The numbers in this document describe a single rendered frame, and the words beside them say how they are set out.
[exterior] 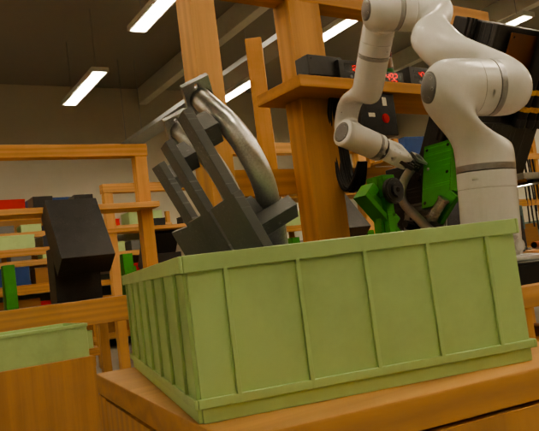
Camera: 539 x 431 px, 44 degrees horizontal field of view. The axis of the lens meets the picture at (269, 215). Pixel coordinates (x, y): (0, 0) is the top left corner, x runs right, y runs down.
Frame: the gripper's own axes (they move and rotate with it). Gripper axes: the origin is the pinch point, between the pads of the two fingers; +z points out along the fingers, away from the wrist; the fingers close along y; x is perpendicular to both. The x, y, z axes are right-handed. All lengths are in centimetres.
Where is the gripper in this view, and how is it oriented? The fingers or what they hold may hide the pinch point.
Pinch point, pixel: (413, 162)
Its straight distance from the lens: 221.6
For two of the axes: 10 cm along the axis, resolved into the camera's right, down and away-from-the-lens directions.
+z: 8.0, 2.5, 5.4
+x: -5.1, 7.6, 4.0
